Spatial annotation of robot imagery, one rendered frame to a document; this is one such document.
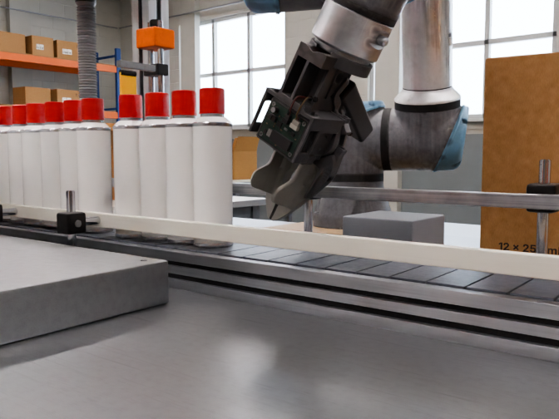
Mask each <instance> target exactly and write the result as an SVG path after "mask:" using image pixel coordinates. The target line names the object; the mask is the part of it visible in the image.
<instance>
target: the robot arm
mask: <svg viewBox="0 0 559 419"><path fill-rule="evenodd" d="M244 2H245V5H246V6H247V8H248V9H249V10H251V12H253V13H275V14H277V15H278V14H280V13H281V12H298V11H308V10H320V9H321V11H320V13H319V16H318V18H317V20H316V23H315V24H314V27H313V30H312V33H313V35H314V36H315V37H312V38H311V40H310V42H309V43H308V42H302V41H301V42H300V44H299V47H298V49H297V51H296V53H295V55H294V59H293V61H292V62H291V64H290V67H289V70H288V72H287V74H286V76H285V79H284V81H283V84H282V86H281V88H280V89H279V88H272V87H266V89H265V93H264V95H263V97H262V99H261V101H260V104H259V107H258V109H257V111H256V113H255V116H254V119H253V121H252V122H251V125H250V128H249V131H254V132H257V134H256V135H257V137H258V138H259V139H261V140H262V141H263V142H264V143H266V144H267V145H269V146H270V147H271V148H273V151H274V152H273V154H272V156H271V158H270V160H269V162H268V163H267V164H266V165H263V166H262V167H260V168H259V169H257V170H255V171H254V173H253V174H252V176H251V178H250V184H251V186H252V187H254V188H256V189H259V190H263V191H265V192H266V197H265V202H266V210H267V217H268V218H269V219H271V220H272V221H275V220H278V219H282V218H284V217H286V216H287V215H289V214H292V213H293V212H294V211H296V210H297V209H298V208H299V207H301V206H302V205H304V204H305V203H306V202H307V201H308V200H310V199H311V198H313V197H315V196H316V195H317V194H318V193H319V192H320V191H321V190H322V189H323V188H324V187H325V186H343V187H365V188H384V186H383V172H384V171H385V170H391V171H393V170H432V171H433V172H436V171H437V170H455V169H457V168H458V167H459V166H460V164H461V162H462V157H463V148H464V142H465V137H466V131H467V120H468V114H469V107H468V106H465V105H461V95H460V94H459V93H458V92H457V91H456V90H455V89H454V88H453V0H244ZM400 14H401V24H402V65H403V89H402V90H401V91H400V93H399V94H398V95H397V96H396V97H395V98H394V108H385V105H384V102H383V101H362V99H361V96H360V94H359V91H358V88H357V87H356V84H355V82H353V81H351V80H349V78H350V77H351V75H353V76H357V77H361V78H368V76H369V73H370V72H371V69H372V67H373V66H372V64H370V63H375V62H376V61H377V60H378V58H379V56H380V54H381V52H382V50H383V48H384V47H386V46H387V45H388V38H389V35H390V33H391V31H392V30H393V28H394V26H395V24H396V22H397V20H398V19H399V16H400ZM265 101H270V104H269V107H268V109H267V111H266V113H265V116H264V119H263V120H262V122H261V121H257V120H258V118H259V115H260V112H261V110H262V108H263V105H264V103H265ZM294 172H295V173H294ZM293 173H294V176H293V177H292V178H291V175H292V174H293ZM290 178H291V179H290ZM379 210H382V211H392V210H391V208H390V205H389V202H388V201H375V200H343V199H327V198H321V199H318V202H317V205H316V207H315V211H314V226H315V227H319V228H325V229H343V217H344V216H346V215H352V214H362V213H368V212H374V211H379Z"/></svg>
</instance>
